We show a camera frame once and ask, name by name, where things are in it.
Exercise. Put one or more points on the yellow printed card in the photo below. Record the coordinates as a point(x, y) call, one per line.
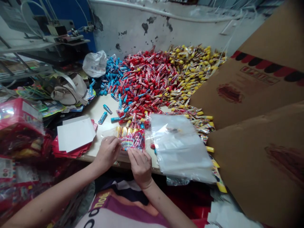
point(219, 177)

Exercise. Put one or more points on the red wrapped candy box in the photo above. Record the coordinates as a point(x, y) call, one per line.
point(21, 128)

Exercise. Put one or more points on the white handbag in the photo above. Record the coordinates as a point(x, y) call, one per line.
point(69, 89)

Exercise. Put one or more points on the stack of clear plastic bags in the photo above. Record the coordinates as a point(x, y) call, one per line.
point(180, 147)

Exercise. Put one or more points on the brown cardboard box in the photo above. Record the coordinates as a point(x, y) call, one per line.
point(261, 166)

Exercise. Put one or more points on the person's right fingers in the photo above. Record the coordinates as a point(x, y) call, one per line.
point(137, 154)

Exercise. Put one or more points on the clear bag of candy sticks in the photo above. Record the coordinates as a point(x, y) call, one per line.
point(133, 139)

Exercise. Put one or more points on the heap of colourful printed cards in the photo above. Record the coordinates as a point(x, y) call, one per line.
point(45, 104)

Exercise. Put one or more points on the white folded sheets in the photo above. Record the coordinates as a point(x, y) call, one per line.
point(228, 213)

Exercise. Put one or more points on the heap of wrapped candy packs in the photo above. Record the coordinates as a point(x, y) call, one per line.
point(21, 180)

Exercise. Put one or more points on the person's right hand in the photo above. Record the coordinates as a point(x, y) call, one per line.
point(142, 166)

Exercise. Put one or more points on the single yellow candy stick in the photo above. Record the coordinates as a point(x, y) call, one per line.
point(210, 149)

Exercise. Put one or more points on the single blue candy stick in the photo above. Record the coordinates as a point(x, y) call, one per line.
point(115, 118)
point(102, 117)
point(107, 109)

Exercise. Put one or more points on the white wall pipe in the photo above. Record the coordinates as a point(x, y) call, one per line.
point(166, 14)

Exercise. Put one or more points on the sealing machine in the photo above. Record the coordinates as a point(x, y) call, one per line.
point(54, 35)

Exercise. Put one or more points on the pile of red candy sticks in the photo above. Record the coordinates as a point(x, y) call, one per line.
point(145, 80)

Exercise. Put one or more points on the crumpled white paper bag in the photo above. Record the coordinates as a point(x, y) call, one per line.
point(95, 63)

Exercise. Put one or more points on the person's body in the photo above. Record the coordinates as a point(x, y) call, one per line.
point(118, 210)

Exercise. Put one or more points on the person's left hand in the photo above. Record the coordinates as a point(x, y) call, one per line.
point(105, 150)

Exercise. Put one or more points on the pile of blue candy sticks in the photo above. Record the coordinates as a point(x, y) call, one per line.
point(114, 71)

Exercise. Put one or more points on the pile of yellow candy sticks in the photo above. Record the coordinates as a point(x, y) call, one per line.
point(192, 69)

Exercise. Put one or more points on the person's left fingers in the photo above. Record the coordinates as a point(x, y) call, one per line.
point(116, 144)

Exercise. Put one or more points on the stack of red white cartons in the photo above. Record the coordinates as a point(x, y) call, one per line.
point(74, 133)

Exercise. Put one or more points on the large printed cardboard box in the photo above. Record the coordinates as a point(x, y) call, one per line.
point(256, 71)

